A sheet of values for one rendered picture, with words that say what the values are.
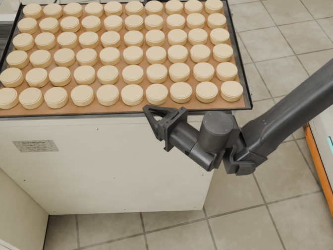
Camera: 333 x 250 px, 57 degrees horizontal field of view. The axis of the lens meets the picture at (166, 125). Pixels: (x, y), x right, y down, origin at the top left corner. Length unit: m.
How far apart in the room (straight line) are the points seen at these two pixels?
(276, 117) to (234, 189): 1.05
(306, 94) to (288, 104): 0.04
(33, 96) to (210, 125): 0.41
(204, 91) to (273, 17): 1.86
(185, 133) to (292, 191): 1.13
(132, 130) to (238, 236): 0.89
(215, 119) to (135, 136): 0.33
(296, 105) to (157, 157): 0.50
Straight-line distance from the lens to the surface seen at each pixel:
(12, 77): 0.82
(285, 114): 0.59
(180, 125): 0.64
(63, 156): 0.98
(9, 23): 1.03
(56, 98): 0.74
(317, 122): 1.68
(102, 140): 0.87
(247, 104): 0.73
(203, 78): 0.74
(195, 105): 0.71
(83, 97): 0.72
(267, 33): 2.37
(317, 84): 0.58
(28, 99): 0.76
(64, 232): 1.59
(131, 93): 0.71
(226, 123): 0.57
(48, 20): 0.94
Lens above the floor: 1.47
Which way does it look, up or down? 57 degrees down
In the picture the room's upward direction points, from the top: straight up
